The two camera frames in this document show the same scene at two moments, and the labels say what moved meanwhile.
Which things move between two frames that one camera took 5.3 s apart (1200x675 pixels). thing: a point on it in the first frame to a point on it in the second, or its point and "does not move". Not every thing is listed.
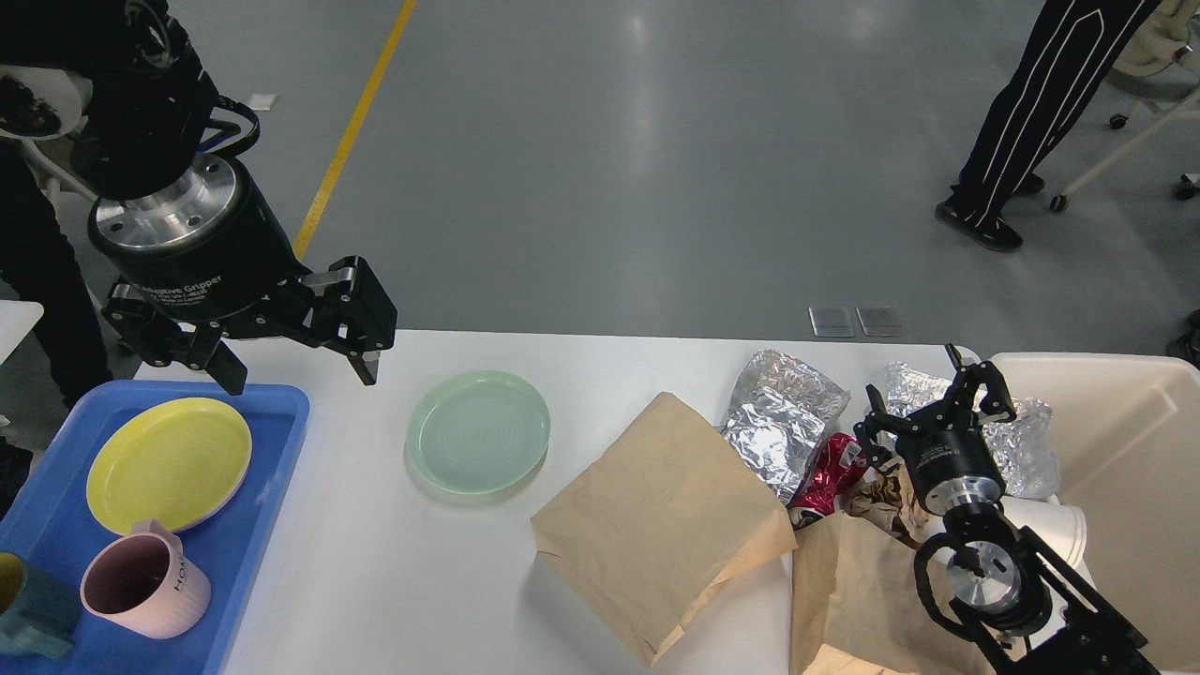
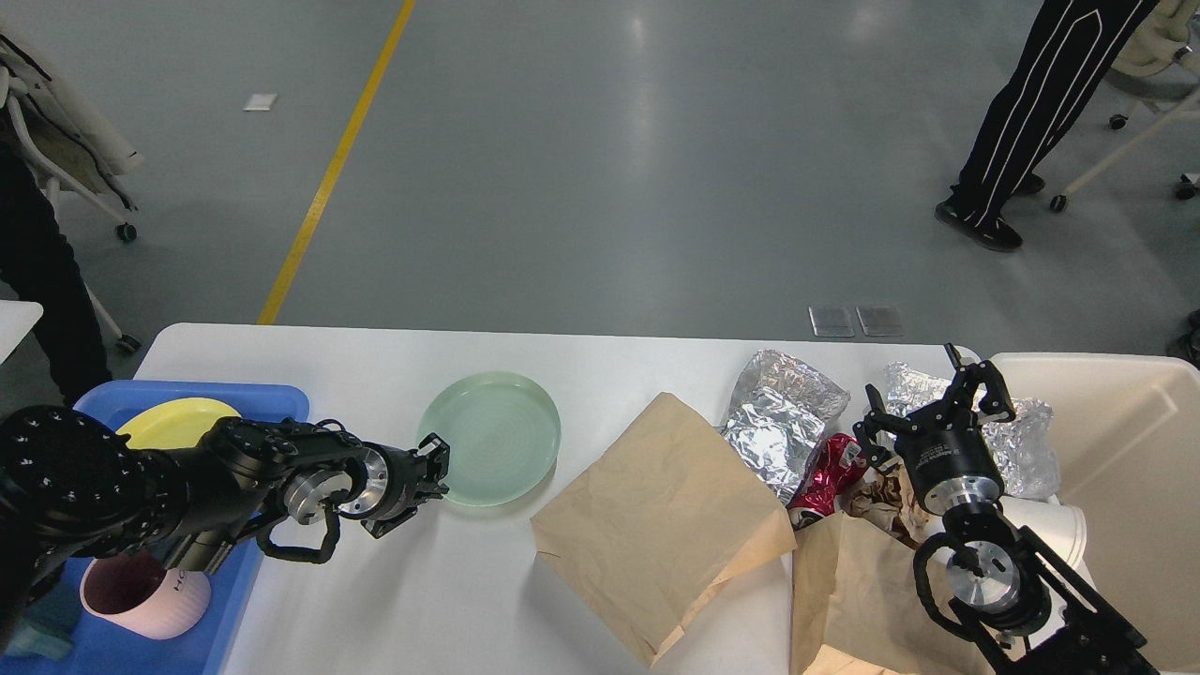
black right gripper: [943, 445] does not move
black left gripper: [191, 235] to [395, 487]
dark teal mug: [38, 608] does not move
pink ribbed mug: [143, 584] does not move
